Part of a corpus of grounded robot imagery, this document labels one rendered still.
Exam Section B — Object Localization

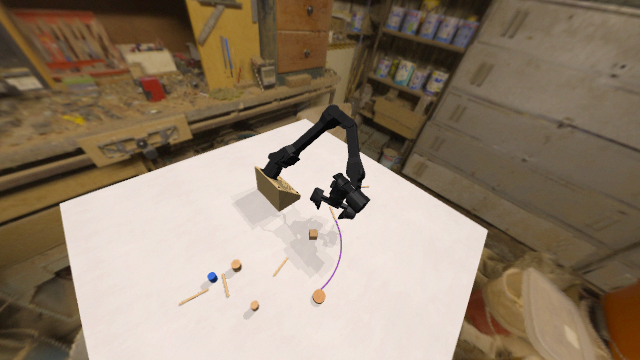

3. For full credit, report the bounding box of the blue cylinder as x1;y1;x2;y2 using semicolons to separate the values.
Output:
207;272;218;283

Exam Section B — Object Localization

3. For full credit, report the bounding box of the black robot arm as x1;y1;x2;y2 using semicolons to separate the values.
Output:
260;104;371;214

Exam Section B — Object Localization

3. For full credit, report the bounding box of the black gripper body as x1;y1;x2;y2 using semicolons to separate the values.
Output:
310;187;356;220

